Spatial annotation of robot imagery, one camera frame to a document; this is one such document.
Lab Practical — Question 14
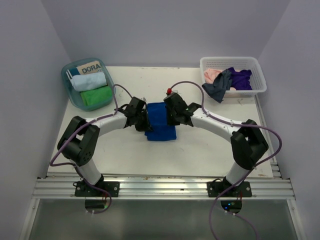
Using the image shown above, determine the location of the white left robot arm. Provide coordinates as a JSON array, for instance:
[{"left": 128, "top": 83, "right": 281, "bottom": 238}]
[{"left": 57, "top": 97, "right": 152, "bottom": 197}]

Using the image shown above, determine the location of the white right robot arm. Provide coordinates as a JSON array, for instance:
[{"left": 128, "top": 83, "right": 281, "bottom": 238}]
[{"left": 164, "top": 92, "right": 269, "bottom": 197}]

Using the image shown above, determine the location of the green rolled towel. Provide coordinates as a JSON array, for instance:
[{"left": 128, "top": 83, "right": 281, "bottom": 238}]
[{"left": 80, "top": 86, "right": 113, "bottom": 106}]

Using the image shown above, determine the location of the pink towel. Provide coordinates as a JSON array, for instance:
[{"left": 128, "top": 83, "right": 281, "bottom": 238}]
[{"left": 203, "top": 68, "right": 221, "bottom": 84}]

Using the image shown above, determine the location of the dark grey towel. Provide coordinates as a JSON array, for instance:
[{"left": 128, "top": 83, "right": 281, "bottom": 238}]
[{"left": 202, "top": 69, "right": 232, "bottom": 103}]

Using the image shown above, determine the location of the teal plastic bin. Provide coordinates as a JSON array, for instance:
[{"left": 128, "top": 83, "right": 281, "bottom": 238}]
[{"left": 61, "top": 57, "right": 114, "bottom": 112}]

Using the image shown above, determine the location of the beige DORA towel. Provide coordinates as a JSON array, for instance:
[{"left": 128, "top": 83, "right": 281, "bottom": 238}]
[{"left": 76, "top": 60, "right": 102, "bottom": 75}]

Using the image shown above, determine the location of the light blue rolled towel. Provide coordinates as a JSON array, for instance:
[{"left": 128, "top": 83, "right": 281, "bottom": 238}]
[{"left": 70, "top": 72, "right": 107, "bottom": 92}]

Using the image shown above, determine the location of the purple towel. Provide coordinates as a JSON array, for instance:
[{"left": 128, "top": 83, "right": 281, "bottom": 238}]
[{"left": 227, "top": 67, "right": 252, "bottom": 91}]

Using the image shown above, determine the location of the teal white striped towel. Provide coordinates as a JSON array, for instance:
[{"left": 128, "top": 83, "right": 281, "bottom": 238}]
[{"left": 66, "top": 67, "right": 80, "bottom": 81}]

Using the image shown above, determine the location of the white plastic basket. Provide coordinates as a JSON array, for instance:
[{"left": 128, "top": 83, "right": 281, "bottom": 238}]
[{"left": 199, "top": 56, "right": 267, "bottom": 98}]

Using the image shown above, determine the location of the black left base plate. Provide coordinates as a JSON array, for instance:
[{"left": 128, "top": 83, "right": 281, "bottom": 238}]
[{"left": 72, "top": 181, "right": 120, "bottom": 197}]

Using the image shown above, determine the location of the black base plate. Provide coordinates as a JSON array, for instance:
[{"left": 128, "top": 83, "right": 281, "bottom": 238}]
[
  {"left": 206, "top": 178, "right": 253, "bottom": 198},
  {"left": 72, "top": 181, "right": 120, "bottom": 197}
]

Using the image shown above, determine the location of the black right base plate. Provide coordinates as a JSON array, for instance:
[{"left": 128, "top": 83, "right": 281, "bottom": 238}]
[{"left": 206, "top": 178, "right": 253, "bottom": 198}]

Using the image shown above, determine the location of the aluminium mounting rail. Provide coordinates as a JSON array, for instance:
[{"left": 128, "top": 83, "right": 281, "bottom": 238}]
[{"left": 32, "top": 174, "right": 295, "bottom": 200}]

